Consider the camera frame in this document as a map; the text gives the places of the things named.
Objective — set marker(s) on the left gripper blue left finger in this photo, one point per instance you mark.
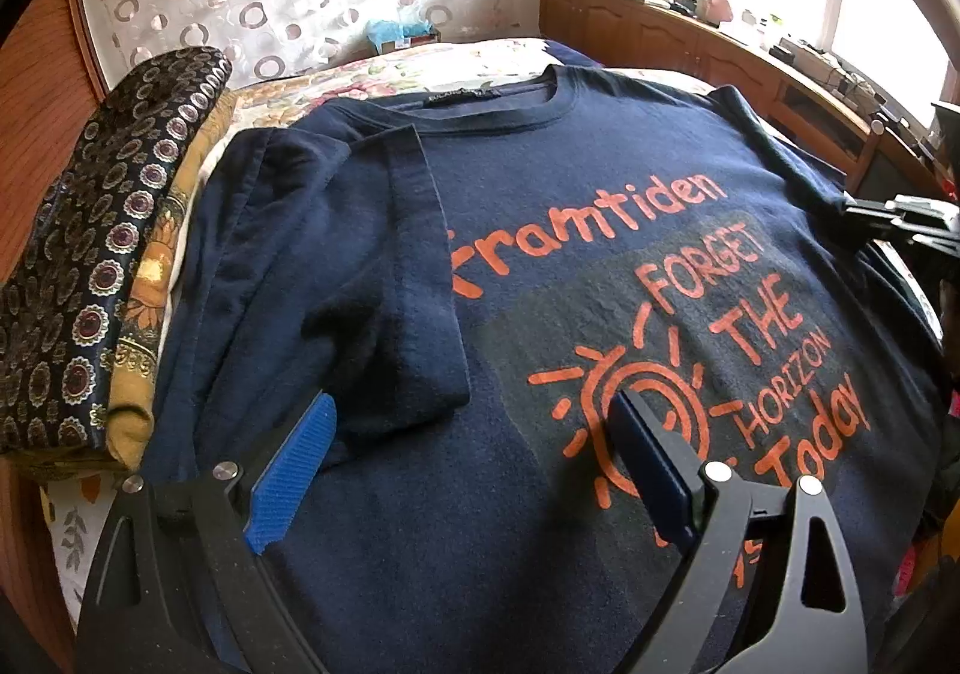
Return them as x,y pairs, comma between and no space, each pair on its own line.
275,476

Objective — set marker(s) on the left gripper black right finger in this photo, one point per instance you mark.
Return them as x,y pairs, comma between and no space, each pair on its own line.
700,509

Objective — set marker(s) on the navy printed t-shirt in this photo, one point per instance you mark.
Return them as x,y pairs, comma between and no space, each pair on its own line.
473,282

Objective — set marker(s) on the orange fruit print sheet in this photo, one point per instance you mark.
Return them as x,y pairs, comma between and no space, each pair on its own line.
76,510

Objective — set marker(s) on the dark patterned folded cloth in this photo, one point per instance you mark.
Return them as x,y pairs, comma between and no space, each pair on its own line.
62,304

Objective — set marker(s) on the pink bottle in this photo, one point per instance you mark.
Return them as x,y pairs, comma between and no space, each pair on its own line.
717,12

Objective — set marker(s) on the brown wooden sideboard cabinet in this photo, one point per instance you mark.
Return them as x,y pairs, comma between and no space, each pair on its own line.
624,34

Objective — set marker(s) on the navy blue blanket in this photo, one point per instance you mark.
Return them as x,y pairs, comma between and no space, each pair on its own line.
564,55

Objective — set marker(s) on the brown wooden wardrobe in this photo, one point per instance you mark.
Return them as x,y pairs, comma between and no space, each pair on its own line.
49,89

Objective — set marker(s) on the blue tissue box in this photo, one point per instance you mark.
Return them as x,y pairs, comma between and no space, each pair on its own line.
389,36

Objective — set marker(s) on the floral bed quilt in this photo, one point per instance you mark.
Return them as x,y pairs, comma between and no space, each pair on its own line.
431,68

